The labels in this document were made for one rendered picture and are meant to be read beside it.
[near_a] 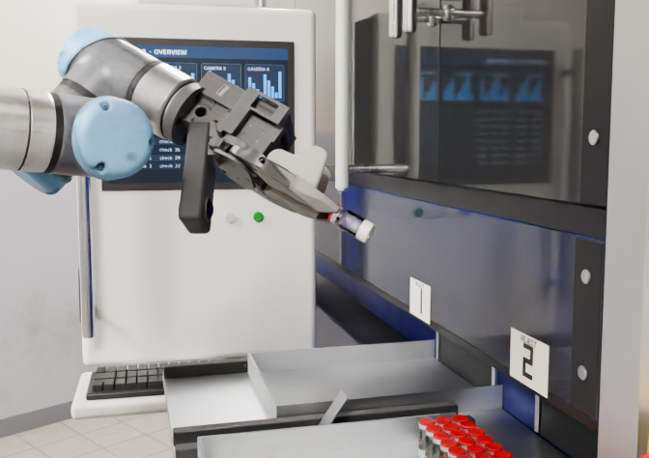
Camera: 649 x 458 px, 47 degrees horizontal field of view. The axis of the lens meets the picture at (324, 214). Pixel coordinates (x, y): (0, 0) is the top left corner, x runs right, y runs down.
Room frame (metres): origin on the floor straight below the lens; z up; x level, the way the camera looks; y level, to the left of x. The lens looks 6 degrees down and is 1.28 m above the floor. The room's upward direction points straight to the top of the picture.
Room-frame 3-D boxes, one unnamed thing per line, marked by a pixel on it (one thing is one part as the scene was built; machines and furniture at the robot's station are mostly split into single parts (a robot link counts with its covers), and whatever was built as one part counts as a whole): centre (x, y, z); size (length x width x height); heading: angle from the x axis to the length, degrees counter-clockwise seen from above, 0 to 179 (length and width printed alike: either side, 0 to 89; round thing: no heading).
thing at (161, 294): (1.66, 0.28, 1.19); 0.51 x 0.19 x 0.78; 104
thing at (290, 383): (1.16, -0.07, 0.90); 0.34 x 0.26 x 0.04; 104
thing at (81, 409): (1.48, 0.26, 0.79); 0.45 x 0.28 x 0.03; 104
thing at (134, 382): (1.42, 0.25, 0.82); 0.40 x 0.14 x 0.02; 103
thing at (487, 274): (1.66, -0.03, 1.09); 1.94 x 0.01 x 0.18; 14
